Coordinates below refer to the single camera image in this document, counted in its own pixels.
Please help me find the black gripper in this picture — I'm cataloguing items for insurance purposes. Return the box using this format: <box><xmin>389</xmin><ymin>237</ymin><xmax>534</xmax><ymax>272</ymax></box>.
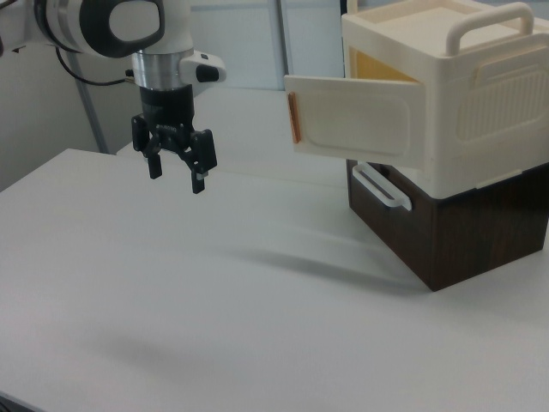
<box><xmin>130</xmin><ymin>83</ymin><xmax>219</xmax><ymax>195</ymax></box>

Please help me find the cream cabinet door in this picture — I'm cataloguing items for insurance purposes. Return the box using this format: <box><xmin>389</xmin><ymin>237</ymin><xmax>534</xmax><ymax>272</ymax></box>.
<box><xmin>283</xmin><ymin>73</ymin><xmax>425</xmax><ymax>166</ymax></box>

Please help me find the cream plastic cabinet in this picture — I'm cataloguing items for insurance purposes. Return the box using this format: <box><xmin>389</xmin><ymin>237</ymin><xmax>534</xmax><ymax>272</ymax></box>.
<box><xmin>341</xmin><ymin>0</ymin><xmax>549</xmax><ymax>201</ymax></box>

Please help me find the dark brown wooden drawer box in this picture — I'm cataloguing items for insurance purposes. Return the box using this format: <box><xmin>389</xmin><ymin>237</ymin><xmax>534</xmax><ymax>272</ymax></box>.
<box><xmin>345</xmin><ymin>159</ymin><xmax>549</xmax><ymax>294</ymax></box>

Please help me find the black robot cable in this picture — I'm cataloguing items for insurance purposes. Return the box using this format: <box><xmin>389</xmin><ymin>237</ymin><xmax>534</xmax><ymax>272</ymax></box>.
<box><xmin>52</xmin><ymin>45</ymin><xmax>135</xmax><ymax>86</ymax></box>

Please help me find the orange door handle strip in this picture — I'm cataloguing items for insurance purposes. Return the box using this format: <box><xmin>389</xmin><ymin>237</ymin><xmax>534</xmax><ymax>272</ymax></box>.
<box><xmin>286</xmin><ymin>91</ymin><xmax>303</xmax><ymax>144</ymax></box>

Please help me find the white drawer handle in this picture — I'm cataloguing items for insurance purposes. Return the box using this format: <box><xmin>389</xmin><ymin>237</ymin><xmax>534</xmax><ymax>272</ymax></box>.
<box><xmin>351</xmin><ymin>163</ymin><xmax>413</xmax><ymax>213</ymax></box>

